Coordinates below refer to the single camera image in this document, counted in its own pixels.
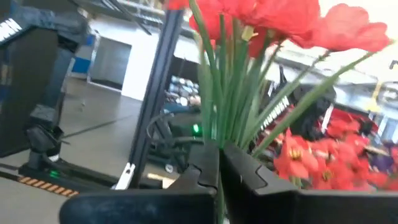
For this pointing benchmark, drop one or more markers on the red artificial flower stem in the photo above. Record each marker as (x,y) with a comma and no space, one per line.
(280,18)
(311,161)

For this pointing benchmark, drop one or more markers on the black mat with striped edge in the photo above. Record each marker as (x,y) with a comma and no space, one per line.
(46,186)

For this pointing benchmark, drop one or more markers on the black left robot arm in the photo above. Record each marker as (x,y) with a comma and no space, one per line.
(312,112)

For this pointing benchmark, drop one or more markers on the silver metal bracket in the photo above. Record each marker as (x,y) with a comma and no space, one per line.
(124,175)

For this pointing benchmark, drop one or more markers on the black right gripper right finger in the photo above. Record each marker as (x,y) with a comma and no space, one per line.
(239,183)

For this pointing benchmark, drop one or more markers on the black equipment stand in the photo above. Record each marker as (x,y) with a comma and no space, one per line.
(25,93)

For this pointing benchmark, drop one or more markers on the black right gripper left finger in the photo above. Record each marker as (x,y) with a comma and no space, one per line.
(205,168)

